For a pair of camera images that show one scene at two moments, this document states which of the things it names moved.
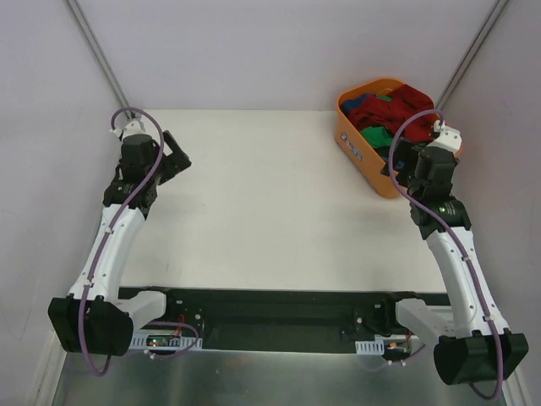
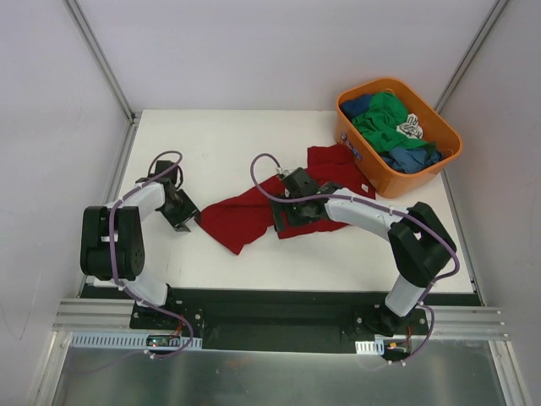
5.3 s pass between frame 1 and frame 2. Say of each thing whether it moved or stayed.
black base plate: stayed
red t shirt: moved
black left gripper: moved
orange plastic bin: stayed
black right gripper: moved
